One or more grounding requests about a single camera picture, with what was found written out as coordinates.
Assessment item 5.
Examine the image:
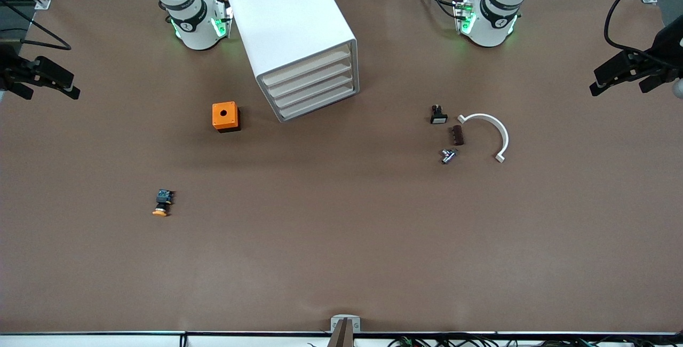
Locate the orange box with hole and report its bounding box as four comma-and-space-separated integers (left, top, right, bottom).
212, 101, 241, 133

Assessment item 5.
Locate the brown camera mast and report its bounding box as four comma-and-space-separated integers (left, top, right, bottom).
327, 318, 355, 347

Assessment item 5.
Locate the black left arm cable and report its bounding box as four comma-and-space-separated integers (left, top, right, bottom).
604, 0, 674, 59

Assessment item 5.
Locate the grey metal table bracket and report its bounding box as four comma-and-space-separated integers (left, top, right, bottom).
330, 315, 361, 333

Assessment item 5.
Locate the black cable bundle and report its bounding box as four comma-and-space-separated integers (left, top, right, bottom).
307, 334, 683, 347

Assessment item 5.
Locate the orange mushroom push button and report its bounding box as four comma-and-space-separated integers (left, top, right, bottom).
152, 190, 176, 217

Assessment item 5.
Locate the white table edge rail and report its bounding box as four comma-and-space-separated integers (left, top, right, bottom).
0, 332, 683, 347

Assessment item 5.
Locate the white curved plastic clip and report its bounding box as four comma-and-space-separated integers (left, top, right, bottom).
457, 113, 510, 163

